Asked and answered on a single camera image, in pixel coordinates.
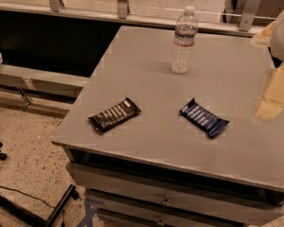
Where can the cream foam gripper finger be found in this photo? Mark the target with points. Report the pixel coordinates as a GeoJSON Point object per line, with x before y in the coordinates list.
{"type": "Point", "coordinates": [271, 101]}
{"type": "Point", "coordinates": [263, 38]}

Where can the blue rxbar blueberry wrapper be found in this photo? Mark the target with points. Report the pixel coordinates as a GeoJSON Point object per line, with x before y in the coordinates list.
{"type": "Point", "coordinates": [203, 119]}

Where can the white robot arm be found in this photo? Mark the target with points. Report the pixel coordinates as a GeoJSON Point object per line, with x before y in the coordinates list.
{"type": "Point", "coordinates": [277, 39]}

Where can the black rxbar chocolate wrapper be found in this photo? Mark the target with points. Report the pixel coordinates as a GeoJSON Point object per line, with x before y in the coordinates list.
{"type": "Point", "coordinates": [114, 116]}

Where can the clear plastic water bottle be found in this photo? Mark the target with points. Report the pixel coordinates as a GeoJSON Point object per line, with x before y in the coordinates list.
{"type": "Point", "coordinates": [184, 38]}

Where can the grey wooden drawer cabinet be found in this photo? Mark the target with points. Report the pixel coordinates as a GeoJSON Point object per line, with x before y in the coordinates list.
{"type": "Point", "coordinates": [159, 170]}

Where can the blue tape on floor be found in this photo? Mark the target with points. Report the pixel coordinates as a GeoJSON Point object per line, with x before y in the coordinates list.
{"type": "Point", "coordinates": [90, 218]}

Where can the black metal floor stand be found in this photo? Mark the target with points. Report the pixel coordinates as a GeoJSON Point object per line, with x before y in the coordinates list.
{"type": "Point", "coordinates": [34, 220]}

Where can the grey metal window frame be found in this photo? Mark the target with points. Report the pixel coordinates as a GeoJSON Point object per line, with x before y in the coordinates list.
{"type": "Point", "coordinates": [237, 17]}

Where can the grey metal rail bench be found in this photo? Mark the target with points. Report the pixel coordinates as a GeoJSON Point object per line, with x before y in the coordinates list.
{"type": "Point", "coordinates": [44, 84]}

